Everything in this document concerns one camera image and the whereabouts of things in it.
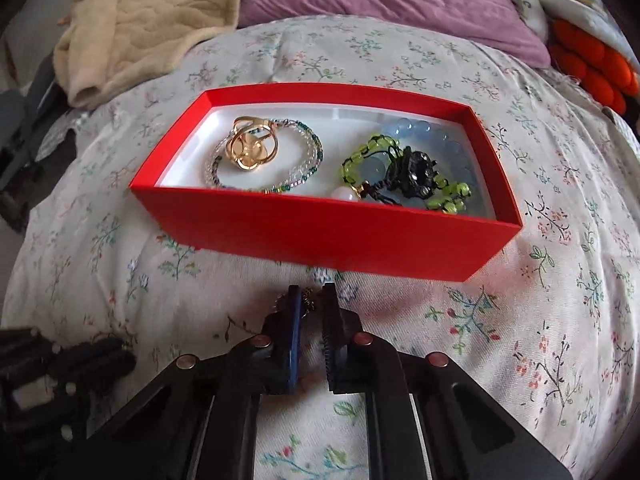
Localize pale blue beaded bracelet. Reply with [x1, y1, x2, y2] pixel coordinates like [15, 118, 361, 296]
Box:
[382, 116, 478, 187]

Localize green beaded bracelet black flower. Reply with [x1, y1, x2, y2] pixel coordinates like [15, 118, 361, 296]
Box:
[341, 133, 473, 214]

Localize floral white bedspread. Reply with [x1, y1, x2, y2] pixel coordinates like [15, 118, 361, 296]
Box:
[1, 16, 639, 479]

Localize red cardboard box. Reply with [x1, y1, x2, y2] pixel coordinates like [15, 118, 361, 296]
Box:
[129, 82, 523, 282]

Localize orange plush toy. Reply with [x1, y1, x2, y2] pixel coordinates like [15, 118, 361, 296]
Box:
[548, 20, 639, 116]

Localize beige fleece blanket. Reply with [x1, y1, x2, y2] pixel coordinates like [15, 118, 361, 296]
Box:
[52, 0, 241, 110]

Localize gold interlocking rings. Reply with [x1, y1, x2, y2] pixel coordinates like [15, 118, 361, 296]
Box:
[223, 115, 280, 172]

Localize multicolour beaded bracelet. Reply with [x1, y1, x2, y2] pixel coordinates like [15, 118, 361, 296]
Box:
[202, 116, 326, 195]

